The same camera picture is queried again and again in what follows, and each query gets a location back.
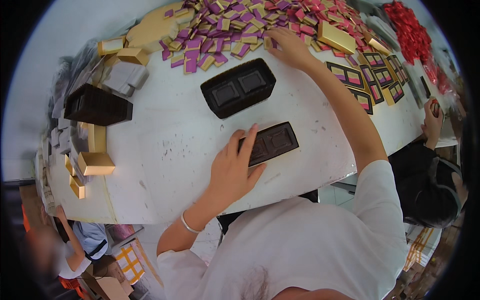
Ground gold box with white inside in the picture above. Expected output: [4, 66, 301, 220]
[98, 36, 127, 57]

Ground gold cardboard sheet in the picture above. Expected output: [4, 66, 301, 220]
[125, 3, 196, 54]

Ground row of filled black trays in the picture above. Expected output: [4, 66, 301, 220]
[325, 52, 412, 116]

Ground silver bracelet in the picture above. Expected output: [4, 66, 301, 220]
[180, 211, 205, 234]

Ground white carton with yellow tape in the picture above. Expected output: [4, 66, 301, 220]
[113, 245, 146, 286]

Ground person's left hand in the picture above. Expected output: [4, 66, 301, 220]
[200, 124, 268, 215]

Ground heap of small gray cartons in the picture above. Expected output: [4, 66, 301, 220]
[35, 114, 89, 214]

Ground heap of clear plastic bags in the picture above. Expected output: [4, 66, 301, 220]
[49, 38, 104, 120]

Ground brown cardboard cartons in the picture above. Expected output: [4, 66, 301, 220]
[80, 259, 135, 300]

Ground heap of silver bags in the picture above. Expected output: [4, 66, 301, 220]
[101, 59, 150, 98]

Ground heap of red ribbons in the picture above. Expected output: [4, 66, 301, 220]
[382, 0, 452, 96]

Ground stack of white yellow-taped cartons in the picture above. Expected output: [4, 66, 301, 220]
[402, 224, 444, 273]

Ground person's body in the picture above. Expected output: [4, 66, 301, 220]
[157, 160, 408, 300]

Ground person's right hand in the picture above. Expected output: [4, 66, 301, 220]
[266, 28, 318, 72]

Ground pile of purple gold packets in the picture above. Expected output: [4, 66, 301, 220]
[159, 0, 297, 74]

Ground single black plastic tray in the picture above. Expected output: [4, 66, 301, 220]
[238, 121, 300, 168]

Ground pile of pink gold packets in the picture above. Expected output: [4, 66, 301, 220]
[262, 0, 394, 61]

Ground large gold box lid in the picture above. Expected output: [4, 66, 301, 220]
[317, 20, 357, 55]

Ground stack of black plastic trays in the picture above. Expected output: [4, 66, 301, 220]
[64, 83, 134, 127]
[200, 58, 277, 120]

